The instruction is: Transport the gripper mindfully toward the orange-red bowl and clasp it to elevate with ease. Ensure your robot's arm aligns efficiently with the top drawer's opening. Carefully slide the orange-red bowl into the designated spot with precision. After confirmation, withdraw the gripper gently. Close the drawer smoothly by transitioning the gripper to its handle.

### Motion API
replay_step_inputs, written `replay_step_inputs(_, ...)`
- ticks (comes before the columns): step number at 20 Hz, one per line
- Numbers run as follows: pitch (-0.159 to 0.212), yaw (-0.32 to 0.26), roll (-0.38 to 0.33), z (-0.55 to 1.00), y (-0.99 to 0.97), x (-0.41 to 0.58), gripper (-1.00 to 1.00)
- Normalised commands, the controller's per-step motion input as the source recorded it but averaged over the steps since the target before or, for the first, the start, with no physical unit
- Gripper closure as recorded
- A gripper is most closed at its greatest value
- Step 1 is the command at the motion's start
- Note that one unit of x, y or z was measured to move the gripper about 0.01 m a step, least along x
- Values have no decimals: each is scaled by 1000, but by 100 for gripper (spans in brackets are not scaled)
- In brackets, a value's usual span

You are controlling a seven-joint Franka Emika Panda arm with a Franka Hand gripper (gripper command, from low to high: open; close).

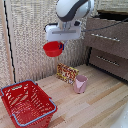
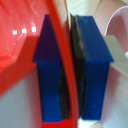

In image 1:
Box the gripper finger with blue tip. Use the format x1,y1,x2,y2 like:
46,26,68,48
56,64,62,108
59,40,66,51

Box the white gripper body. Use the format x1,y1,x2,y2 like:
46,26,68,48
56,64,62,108
44,21,83,43

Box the orange-red plastic bowl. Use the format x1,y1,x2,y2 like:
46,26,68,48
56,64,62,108
42,41,64,58

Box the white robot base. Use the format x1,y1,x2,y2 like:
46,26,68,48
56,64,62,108
113,108,128,128

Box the brown drawer cabinet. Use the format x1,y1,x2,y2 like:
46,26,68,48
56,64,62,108
82,9,128,83

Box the yellow red snack box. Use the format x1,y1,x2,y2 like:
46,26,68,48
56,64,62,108
55,62,80,85

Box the beige woven folding screen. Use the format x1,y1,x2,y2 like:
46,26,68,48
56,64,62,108
0,0,101,88

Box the pink cup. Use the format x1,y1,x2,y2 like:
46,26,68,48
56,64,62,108
73,74,89,95

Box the red plastic shopping basket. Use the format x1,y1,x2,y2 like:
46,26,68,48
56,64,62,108
0,79,58,128

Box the long silver drawer handle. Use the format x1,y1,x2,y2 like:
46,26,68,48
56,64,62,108
90,32,121,43
95,54,120,67

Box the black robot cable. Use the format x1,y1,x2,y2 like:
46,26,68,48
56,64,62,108
81,17,128,34

